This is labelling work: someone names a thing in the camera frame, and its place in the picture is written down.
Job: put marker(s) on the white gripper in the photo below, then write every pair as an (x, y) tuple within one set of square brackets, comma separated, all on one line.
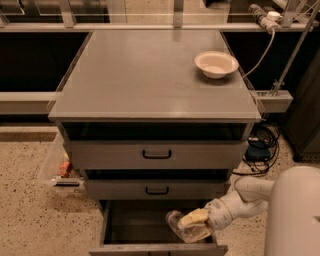
[(219, 212)]

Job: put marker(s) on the clear plastic water bottle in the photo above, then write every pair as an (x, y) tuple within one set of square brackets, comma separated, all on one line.
[(191, 234)]

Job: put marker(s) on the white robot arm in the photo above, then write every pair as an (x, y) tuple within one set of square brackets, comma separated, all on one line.
[(292, 203)]

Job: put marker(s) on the grey middle drawer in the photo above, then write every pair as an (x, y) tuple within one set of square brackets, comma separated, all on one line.
[(155, 189)]

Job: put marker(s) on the grey drawer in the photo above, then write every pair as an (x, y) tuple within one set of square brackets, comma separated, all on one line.
[(139, 228), (155, 189), (94, 155)]

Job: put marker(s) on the grey bottom drawer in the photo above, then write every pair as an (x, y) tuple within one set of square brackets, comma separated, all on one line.
[(139, 228)]

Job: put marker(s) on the grey drawer cabinet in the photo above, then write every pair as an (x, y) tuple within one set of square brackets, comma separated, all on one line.
[(150, 133)]

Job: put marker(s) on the grey top drawer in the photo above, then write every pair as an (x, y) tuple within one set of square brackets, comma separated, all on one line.
[(94, 155)]

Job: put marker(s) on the dark cabinet at right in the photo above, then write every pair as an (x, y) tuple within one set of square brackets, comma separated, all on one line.
[(302, 120)]

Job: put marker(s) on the white paper bowl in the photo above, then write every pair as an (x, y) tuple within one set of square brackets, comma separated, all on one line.
[(216, 65)]

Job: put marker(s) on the clear plastic storage bin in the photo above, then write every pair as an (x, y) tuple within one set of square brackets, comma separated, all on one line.
[(56, 171)]

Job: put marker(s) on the white power strip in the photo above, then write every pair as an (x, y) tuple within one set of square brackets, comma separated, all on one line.
[(267, 20)]

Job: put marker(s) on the blue box with cables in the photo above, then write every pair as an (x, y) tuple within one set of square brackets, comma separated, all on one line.
[(263, 150)]

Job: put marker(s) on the metal rail frame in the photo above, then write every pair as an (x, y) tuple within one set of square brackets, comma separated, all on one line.
[(26, 100)]

